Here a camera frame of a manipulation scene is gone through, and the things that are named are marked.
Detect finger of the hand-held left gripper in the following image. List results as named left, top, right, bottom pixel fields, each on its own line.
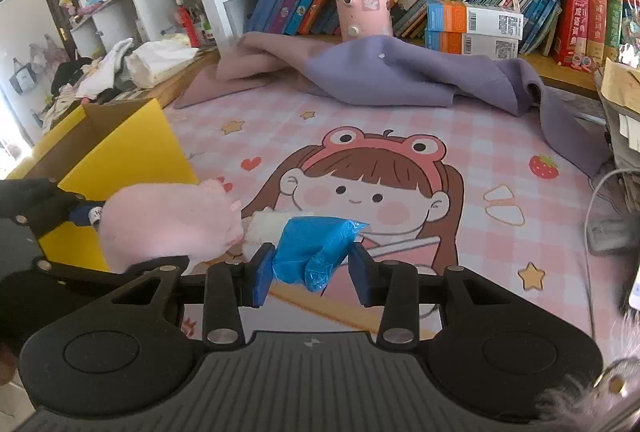
left=33, top=255, right=192, bottom=286
left=0, top=178, right=106, bottom=239

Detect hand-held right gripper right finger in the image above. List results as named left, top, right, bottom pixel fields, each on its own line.
left=348, top=242, right=520, bottom=347

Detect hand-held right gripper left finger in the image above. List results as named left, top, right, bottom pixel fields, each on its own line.
left=107, top=242, right=278, bottom=348

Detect blue plastic bag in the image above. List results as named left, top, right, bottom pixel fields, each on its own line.
left=270, top=214, right=370, bottom=294

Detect pink plush toy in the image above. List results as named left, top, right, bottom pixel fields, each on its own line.
left=97, top=178, right=246, bottom=274

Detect yellow cardboard box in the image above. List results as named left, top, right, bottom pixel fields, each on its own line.
left=5, top=98, right=201, bottom=274

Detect wooden chessboard box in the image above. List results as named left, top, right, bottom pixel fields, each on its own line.
left=127, top=49, right=221, bottom=111

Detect white crumpled plastic bag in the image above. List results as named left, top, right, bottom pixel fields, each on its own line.
left=125, top=39, right=201, bottom=89

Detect pink checked printed tablecloth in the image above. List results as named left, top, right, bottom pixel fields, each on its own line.
left=162, top=32, right=623, bottom=349

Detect lavender and mauve cloth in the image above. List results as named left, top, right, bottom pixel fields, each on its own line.
left=172, top=32, right=614, bottom=179

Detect cluster of pens and brushes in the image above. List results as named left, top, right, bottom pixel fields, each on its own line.
left=175, top=0, right=211, bottom=46

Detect white power adapter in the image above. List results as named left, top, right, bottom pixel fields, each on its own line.
left=586, top=216, right=639, bottom=257

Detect orange white carton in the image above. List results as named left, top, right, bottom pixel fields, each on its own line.
left=426, top=0, right=525, bottom=41
left=425, top=31, right=521, bottom=62

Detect stack of textbooks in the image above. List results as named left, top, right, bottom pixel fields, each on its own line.
left=595, top=112, right=640, bottom=215

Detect brown paper envelope stack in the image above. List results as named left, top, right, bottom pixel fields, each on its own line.
left=599, top=57, right=640, bottom=125

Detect stack of red dictionaries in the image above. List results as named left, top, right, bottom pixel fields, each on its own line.
left=552, top=0, right=640, bottom=69

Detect white charging cable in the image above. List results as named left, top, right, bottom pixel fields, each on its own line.
left=581, top=166, right=623, bottom=339

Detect colourful figure keychains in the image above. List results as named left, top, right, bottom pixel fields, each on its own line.
left=617, top=0, right=640, bottom=68

